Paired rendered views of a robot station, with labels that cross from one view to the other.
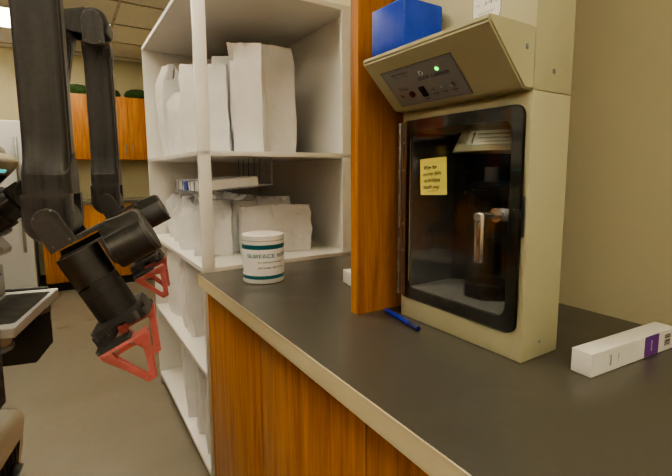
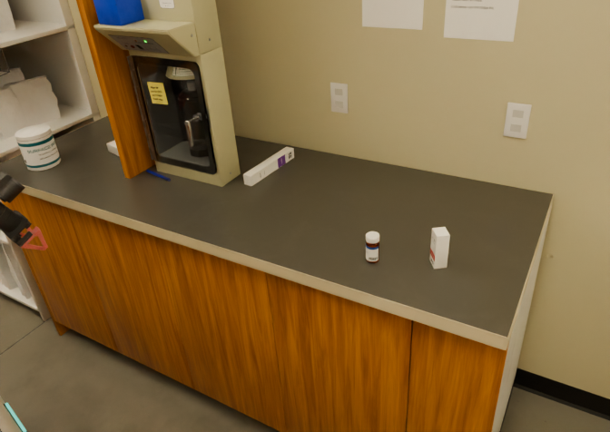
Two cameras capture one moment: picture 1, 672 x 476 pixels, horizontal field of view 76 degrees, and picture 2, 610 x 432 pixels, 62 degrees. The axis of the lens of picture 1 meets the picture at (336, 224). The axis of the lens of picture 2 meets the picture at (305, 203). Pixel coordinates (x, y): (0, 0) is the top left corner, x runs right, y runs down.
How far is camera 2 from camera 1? 102 cm
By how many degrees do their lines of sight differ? 34
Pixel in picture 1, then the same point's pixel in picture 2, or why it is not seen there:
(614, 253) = (271, 106)
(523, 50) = (190, 38)
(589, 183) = (253, 65)
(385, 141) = (119, 65)
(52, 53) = not seen: outside the picture
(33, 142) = not seen: outside the picture
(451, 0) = not seen: outside the picture
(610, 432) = (251, 209)
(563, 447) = (233, 220)
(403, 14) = (116, 6)
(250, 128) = not seen: outside the picture
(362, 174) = (110, 93)
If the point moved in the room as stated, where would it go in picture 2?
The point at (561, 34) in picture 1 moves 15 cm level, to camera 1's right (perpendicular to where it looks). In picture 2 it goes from (209, 17) to (253, 10)
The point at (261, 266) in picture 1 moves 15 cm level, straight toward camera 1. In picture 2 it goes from (42, 157) to (52, 169)
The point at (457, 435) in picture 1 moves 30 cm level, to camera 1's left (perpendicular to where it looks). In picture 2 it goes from (193, 228) to (94, 260)
